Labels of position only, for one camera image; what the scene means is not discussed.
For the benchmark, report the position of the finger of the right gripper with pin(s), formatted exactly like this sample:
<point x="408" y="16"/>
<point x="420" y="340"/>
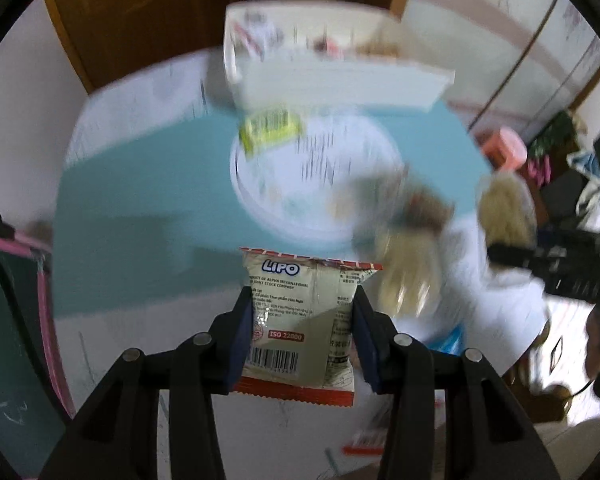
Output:
<point x="536" y="259"/>

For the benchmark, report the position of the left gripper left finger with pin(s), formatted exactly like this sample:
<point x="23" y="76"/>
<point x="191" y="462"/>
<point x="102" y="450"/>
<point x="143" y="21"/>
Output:
<point x="208" y="364"/>

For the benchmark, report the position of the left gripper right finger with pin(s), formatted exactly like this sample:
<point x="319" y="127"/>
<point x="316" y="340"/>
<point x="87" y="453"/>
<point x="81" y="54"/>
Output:
<point x="397" y="364"/>

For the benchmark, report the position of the yellow puff snack bag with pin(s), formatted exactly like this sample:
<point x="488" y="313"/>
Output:
<point x="506" y="212"/>

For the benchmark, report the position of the blue foil snack packet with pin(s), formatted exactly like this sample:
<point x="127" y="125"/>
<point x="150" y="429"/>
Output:
<point x="453" y="343"/>

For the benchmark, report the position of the dark dried fruit packet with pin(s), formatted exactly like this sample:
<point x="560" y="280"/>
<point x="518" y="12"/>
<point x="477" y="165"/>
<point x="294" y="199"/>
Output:
<point x="370" y="440"/>

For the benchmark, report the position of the Lipo biscuit packet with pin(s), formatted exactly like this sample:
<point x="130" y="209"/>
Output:
<point x="301" y="330"/>

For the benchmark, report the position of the nut snack packet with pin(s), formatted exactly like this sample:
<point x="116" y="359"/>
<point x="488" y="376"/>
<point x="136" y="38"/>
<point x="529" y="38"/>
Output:
<point x="395" y="198"/>

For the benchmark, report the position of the pink plastic stool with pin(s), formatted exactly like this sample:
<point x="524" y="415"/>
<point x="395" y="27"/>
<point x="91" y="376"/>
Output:
<point x="504" y="149"/>

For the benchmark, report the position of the patterned tablecloth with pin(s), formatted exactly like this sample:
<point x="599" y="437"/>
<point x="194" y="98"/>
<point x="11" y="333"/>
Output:
<point x="148" y="239"/>

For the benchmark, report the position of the green snack packet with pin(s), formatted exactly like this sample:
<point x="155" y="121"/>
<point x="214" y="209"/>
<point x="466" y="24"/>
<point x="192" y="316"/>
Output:
<point x="268" y="129"/>

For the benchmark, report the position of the white plastic storage bin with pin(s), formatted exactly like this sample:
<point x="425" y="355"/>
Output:
<point x="313" y="53"/>

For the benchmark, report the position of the wooden door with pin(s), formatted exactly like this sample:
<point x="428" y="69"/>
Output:
<point x="106" y="40"/>

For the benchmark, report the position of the green chalkboard pink frame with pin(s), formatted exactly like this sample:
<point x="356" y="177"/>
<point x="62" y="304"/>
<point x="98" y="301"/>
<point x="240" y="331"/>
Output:
<point x="35" y="402"/>

